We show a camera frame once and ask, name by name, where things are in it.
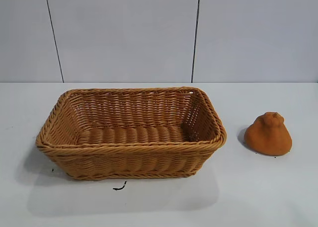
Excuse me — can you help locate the brown woven wicker basket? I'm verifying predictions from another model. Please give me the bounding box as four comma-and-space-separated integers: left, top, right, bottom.
35, 86, 228, 182

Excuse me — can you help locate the orange cone-shaped bread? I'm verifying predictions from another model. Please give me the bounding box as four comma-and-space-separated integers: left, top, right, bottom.
243, 111, 293, 157

